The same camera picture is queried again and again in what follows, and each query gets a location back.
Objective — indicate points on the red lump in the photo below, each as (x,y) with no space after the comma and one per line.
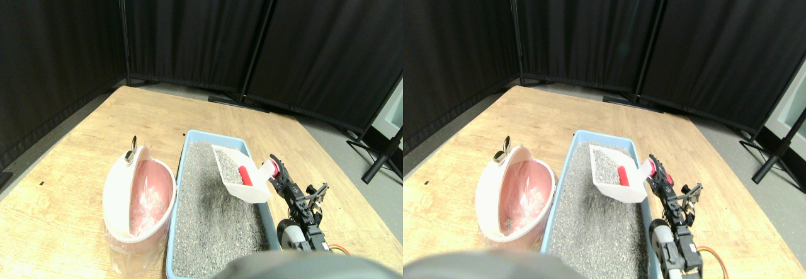
(624,176)
(245,176)

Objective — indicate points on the blue litter tray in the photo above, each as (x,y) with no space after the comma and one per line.
(208,228)
(579,216)

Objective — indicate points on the black curtain stand foot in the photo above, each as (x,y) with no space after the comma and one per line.
(633,102)
(239,102)

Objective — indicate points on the white shelf unit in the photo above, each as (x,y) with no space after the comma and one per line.
(790,109)
(391,115)

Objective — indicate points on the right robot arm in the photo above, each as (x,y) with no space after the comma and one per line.
(302,216)
(686,247)

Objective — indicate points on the black curtain stand pole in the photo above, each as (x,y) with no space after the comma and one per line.
(124,33)
(516,33)
(655,39)
(261,39)

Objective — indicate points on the white bin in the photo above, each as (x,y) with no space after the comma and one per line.
(491,191)
(116,191)

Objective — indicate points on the thick black stand pole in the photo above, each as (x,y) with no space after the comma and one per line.
(777,150)
(381,156)

